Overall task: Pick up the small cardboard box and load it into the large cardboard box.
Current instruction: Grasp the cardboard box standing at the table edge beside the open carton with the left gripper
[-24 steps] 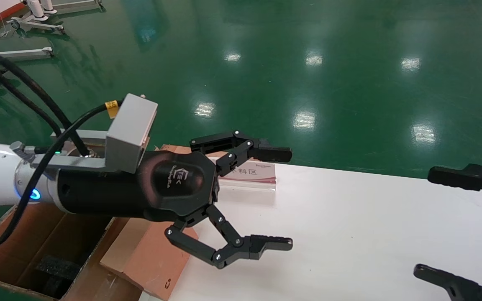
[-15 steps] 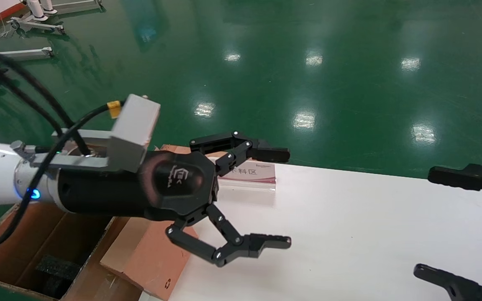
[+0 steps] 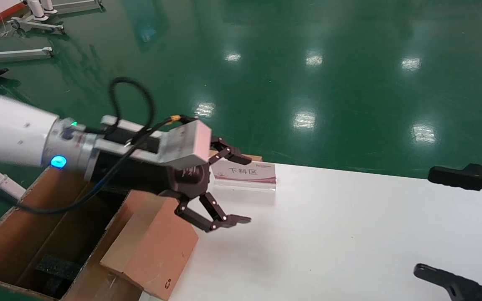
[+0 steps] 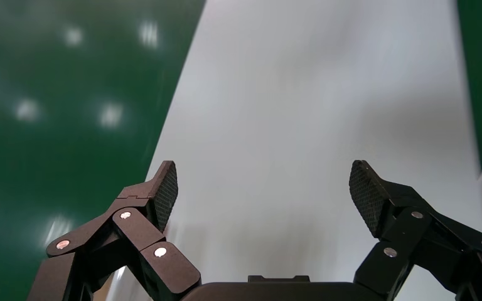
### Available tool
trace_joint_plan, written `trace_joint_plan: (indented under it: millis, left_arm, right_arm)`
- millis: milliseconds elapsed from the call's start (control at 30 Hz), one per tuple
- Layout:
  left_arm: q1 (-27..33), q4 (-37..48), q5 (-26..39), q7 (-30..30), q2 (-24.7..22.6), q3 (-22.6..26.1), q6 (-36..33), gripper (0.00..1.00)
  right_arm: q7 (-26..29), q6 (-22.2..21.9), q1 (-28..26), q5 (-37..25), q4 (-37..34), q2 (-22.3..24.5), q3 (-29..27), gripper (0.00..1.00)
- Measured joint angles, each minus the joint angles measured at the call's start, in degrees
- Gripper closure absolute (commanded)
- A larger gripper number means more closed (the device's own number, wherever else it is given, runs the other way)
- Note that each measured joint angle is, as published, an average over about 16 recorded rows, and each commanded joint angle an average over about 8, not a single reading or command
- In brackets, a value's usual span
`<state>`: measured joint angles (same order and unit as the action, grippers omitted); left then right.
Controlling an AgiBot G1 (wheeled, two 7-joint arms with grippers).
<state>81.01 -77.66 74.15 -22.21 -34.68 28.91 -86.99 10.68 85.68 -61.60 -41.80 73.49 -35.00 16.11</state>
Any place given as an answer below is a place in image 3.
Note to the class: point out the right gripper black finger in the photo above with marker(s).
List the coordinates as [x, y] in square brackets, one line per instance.
[454, 286]
[458, 177]

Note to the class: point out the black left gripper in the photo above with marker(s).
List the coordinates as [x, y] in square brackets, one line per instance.
[153, 177]

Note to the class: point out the small cardboard box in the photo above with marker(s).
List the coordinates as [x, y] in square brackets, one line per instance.
[153, 246]

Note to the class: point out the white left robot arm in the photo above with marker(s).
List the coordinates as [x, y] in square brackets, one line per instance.
[11, 129]

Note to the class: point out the large cardboard box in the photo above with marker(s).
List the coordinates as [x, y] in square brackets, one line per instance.
[19, 225]

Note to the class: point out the acrylic sign with red print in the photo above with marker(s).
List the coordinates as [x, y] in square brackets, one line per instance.
[245, 172]

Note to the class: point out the black foam block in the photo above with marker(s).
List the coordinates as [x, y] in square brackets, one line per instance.
[57, 266]

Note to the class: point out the white stand leg bar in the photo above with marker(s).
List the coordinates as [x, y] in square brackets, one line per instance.
[19, 54]

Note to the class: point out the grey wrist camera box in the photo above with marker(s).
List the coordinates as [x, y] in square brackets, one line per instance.
[186, 144]

